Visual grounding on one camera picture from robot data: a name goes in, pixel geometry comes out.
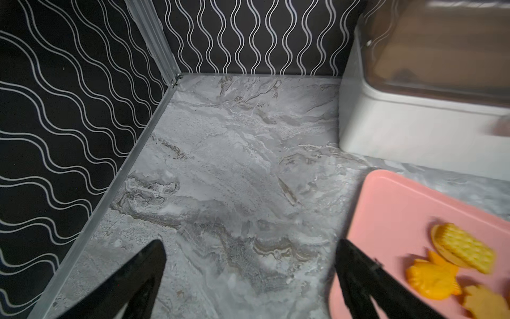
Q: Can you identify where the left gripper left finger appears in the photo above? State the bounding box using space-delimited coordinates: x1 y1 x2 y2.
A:
60 239 167 318

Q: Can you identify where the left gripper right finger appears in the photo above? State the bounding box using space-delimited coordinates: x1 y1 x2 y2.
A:
334 239 442 318

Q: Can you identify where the small orange fish cookie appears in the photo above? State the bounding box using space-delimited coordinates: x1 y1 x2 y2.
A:
405 251 462 300

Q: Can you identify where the orange waffle cookie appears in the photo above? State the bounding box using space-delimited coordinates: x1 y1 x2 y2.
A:
430 223 496 275

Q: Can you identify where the pink plastic tray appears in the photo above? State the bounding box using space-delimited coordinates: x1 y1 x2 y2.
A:
328 170 509 318

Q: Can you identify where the brown white storage box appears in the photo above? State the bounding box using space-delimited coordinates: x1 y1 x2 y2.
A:
339 1 509 180

